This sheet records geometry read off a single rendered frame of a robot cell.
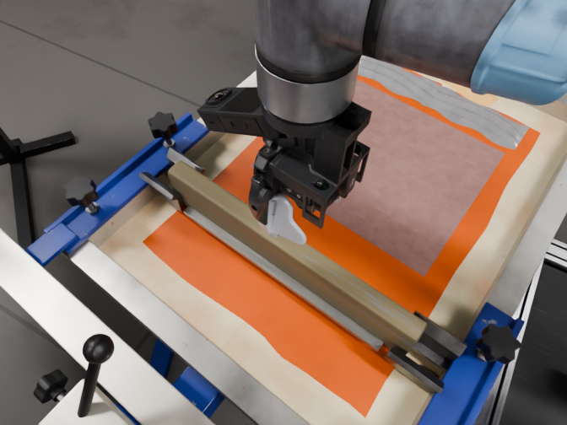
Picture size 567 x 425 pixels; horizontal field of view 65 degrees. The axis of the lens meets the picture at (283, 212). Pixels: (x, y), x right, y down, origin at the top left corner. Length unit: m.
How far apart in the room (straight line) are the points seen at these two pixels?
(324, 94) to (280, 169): 0.10
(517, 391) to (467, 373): 0.92
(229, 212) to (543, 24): 0.45
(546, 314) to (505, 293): 0.97
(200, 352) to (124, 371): 0.10
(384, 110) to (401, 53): 0.62
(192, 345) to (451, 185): 0.49
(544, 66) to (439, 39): 0.05
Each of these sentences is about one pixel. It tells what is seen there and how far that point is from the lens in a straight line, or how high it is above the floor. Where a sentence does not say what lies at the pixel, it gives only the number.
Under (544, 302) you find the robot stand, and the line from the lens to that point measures 1.68.
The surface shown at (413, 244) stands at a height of 0.96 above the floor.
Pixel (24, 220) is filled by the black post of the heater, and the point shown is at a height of 0.04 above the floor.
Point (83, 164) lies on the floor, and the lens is 2.18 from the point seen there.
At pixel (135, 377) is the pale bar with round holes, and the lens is 0.56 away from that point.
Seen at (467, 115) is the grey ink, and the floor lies 0.96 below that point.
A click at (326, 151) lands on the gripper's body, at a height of 1.30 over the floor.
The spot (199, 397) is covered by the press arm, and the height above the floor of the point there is 0.92.
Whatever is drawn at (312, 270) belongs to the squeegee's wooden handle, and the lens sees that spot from 0.56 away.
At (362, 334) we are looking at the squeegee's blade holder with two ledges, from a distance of 0.61.
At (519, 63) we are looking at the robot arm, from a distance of 0.26.
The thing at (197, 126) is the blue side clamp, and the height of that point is 1.00.
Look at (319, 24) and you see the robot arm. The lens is 0.27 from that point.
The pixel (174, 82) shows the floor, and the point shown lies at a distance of 2.42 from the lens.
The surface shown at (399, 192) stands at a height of 0.96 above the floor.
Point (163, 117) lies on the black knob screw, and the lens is 0.73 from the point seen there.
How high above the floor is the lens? 1.57
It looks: 58 degrees down
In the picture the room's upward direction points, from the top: straight up
